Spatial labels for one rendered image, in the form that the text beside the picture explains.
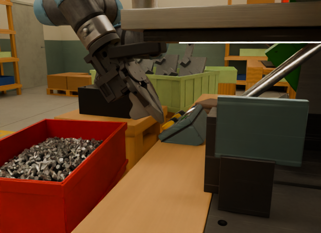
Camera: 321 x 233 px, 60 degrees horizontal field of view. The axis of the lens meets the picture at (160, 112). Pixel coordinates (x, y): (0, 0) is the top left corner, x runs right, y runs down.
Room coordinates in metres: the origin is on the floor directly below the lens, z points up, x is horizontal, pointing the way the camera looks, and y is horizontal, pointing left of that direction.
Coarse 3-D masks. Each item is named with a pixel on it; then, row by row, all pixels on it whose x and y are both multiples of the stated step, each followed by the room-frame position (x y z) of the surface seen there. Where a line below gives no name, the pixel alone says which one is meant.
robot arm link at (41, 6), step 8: (40, 0) 0.74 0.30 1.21; (48, 0) 0.74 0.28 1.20; (40, 8) 0.74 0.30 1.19; (48, 8) 0.73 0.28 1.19; (56, 8) 0.72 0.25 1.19; (40, 16) 0.74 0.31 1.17; (48, 16) 0.74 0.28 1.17; (56, 16) 0.73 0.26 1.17; (48, 24) 0.76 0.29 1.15; (56, 24) 0.75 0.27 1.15; (64, 24) 0.75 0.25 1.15
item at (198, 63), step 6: (186, 48) 1.61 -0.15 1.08; (192, 48) 1.59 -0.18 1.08; (186, 54) 1.60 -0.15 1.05; (192, 60) 1.56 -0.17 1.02; (198, 60) 1.53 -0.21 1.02; (204, 60) 1.51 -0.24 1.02; (186, 66) 1.56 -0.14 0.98; (192, 66) 1.54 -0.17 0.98; (198, 66) 1.51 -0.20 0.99; (204, 66) 1.50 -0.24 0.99; (180, 72) 1.57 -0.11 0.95; (186, 72) 1.55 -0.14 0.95; (192, 72) 1.52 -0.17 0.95
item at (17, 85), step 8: (0, 0) 6.02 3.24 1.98; (8, 0) 6.26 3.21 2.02; (8, 8) 6.26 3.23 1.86; (8, 16) 6.26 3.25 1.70; (8, 24) 6.27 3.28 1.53; (0, 32) 5.92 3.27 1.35; (8, 32) 6.11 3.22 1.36; (0, 56) 5.95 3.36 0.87; (8, 56) 6.14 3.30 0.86; (16, 56) 6.30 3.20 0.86; (0, 64) 6.39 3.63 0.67; (16, 64) 6.27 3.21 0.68; (0, 72) 6.38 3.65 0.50; (16, 72) 6.25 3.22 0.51; (0, 80) 5.88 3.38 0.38; (8, 80) 6.06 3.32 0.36; (16, 80) 6.26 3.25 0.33; (0, 88) 5.74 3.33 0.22; (8, 88) 5.93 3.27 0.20; (16, 88) 6.27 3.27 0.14
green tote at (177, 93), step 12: (204, 72) 1.62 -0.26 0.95; (216, 72) 1.54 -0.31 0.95; (156, 84) 1.32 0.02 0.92; (168, 84) 1.29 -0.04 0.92; (180, 84) 1.25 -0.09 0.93; (192, 84) 1.34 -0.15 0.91; (204, 84) 1.44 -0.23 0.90; (216, 84) 1.56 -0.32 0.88; (168, 96) 1.29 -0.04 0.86; (180, 96) 1.25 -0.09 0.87; (192, 96) 1.34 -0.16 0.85; (168, 108) 1.28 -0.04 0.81; (180, 108) 1.25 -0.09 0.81
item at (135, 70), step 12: (108, 36) 0.58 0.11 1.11; (96, 48) 0.58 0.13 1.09; (96, 60) 0.60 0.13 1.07; (108, 60) 0.59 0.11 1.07; (120, 60) 0.59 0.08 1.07; (132, 60) 0.60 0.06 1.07; (108, 72) 0.57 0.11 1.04; (120, 72) 0.57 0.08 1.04; (132, 72) 0.57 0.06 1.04; (144, 72) 0.62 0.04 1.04; (96, 84) 0.58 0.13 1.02; (108, 84) 0.58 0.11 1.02; (120, 84) 0.57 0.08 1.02; (108, 96) 0.57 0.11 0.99; (120, 96) 0.57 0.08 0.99
